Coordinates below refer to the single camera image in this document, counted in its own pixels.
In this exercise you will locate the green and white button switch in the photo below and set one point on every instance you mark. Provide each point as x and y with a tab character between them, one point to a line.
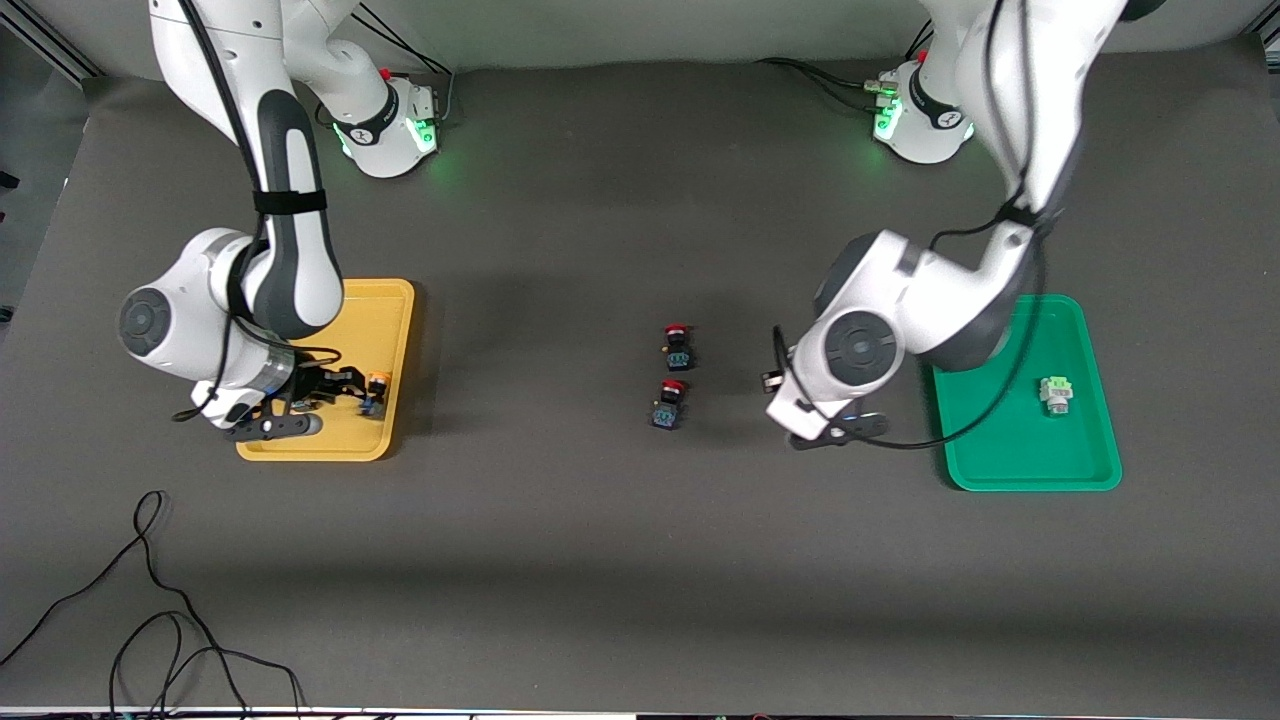
1055	395

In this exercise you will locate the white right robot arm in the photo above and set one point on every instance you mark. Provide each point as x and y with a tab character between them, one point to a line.
290	260

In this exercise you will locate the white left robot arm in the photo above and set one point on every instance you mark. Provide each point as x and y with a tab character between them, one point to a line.
900	310

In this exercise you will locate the dark grey table mat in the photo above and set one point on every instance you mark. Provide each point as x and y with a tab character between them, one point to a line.
640	560

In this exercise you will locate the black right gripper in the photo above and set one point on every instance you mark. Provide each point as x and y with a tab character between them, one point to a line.
318	384

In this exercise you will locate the green plastic tray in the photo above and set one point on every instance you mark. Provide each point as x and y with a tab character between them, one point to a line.
1000	440

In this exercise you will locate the aluminium frame rail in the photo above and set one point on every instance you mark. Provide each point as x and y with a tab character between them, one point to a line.
50	48

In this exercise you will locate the yellow plastic tray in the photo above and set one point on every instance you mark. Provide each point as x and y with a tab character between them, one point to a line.
385	320

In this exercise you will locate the yellow push button switch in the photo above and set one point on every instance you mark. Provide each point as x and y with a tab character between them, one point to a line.
377	380

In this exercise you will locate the red push button switch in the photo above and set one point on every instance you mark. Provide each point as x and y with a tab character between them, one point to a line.
678	352
666	410

